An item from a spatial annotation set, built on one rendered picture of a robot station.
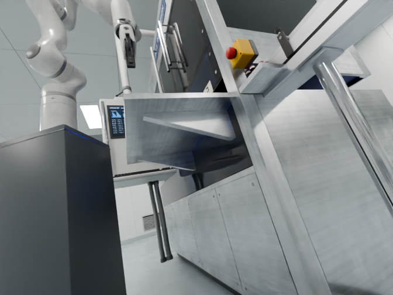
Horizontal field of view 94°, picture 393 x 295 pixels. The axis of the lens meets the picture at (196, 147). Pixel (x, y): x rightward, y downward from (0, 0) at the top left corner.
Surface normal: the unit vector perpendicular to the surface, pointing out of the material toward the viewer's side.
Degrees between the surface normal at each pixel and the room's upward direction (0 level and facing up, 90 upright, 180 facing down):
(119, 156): 90
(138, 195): 90
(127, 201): 90
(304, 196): 90
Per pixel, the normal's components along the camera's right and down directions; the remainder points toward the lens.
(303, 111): 0.32, -0.36
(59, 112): 0.54, -0.38
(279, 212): -0.92, 0.12
